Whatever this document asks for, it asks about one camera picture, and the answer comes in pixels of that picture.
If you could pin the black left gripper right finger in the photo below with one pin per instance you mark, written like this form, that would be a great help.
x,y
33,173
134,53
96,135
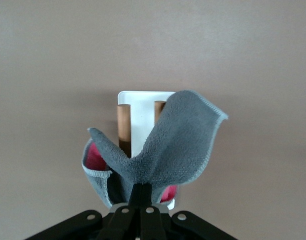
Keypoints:
x,y
151,222

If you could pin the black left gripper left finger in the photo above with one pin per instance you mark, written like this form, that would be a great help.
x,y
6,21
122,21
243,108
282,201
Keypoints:
x,y
122,220

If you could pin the red and grey cloth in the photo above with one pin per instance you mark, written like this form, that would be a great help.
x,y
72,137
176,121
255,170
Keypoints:
x,y
172,140

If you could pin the wooden chopsticks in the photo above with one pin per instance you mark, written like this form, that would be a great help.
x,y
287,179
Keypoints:
x,y
123,125

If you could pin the white rack base tray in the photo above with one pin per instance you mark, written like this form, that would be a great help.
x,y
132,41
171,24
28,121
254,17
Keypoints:
x,y
141,120

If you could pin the wooden rack rod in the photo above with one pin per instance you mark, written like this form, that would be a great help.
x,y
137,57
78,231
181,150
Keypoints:
x,y
158,110

